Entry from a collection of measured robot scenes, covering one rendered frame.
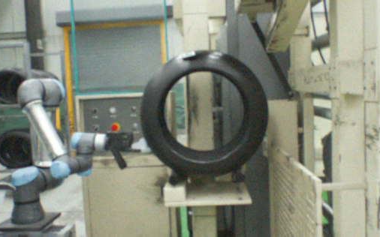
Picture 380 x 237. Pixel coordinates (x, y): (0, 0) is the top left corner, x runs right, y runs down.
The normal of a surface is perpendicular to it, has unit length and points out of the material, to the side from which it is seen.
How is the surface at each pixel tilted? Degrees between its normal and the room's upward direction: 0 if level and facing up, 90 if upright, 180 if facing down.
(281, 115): 90
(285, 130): 90
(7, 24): 90
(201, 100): 90
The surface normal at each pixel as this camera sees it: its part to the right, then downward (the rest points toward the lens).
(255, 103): 0.14, 0.04
